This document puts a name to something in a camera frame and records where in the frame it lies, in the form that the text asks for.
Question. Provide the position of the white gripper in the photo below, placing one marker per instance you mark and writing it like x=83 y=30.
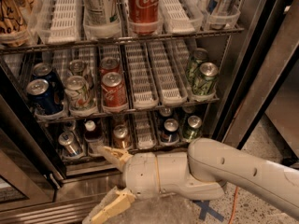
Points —
x=140 y=173

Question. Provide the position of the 7up can white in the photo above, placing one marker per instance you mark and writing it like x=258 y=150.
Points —
x=79 y=68
x=80 y=96

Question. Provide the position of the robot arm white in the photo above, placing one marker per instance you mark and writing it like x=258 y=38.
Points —
x=201 y=172

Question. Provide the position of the bottom orange can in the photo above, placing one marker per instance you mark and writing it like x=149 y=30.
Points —
x=121 y=137

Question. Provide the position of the bottom silver can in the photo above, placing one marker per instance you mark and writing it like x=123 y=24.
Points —
x=70 y=144

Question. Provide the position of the bottom blue pepsi can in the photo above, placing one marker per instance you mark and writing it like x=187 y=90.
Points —
x=169 y=133

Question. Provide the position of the blue pepsi can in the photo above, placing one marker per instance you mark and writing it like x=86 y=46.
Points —
x=48 y=72
x=169 y=133
x=41 y=93

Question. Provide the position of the front red coke can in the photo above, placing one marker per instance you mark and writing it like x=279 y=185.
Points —
x=113 y=88

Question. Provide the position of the red coke can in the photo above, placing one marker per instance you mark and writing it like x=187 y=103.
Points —
x=113 y=88
x=109 y=64

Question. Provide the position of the bottom green can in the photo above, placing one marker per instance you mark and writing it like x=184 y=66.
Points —
x=192 y=127

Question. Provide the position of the green can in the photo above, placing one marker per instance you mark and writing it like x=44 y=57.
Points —
x=205 y=79
x=196 y=57
x=192 y=127

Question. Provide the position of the front blue pepsi can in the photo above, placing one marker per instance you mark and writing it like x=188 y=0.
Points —
x=41 y=93

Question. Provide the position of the stainless steel fridge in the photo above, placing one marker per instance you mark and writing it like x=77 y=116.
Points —
x=41 y=183

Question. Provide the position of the rear red coke can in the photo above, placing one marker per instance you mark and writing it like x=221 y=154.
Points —
x=109 y=64

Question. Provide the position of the front green can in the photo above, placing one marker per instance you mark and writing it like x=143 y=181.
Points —
x=205 y=79

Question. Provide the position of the rear blue pepsi can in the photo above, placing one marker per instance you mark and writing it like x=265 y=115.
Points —
x=48 y=72

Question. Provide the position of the rear green can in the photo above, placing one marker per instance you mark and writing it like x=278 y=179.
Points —
x=196 y=57

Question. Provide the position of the top shelf white can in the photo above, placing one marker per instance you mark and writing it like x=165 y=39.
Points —
x=101 y=12

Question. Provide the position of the top shelf coke can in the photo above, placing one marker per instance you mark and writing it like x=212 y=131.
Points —
x=143 y=14

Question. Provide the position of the top shelf lacroix can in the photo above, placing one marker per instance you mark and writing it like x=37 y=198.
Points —
x=13 y=28

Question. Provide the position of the fridge door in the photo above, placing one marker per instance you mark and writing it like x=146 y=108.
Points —
x=259 y=60

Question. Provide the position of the bubble wrap sheet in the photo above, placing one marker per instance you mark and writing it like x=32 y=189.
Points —
x=167 y=210

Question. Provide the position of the blue tape cross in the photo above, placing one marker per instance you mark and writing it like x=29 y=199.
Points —
x=206 y=209

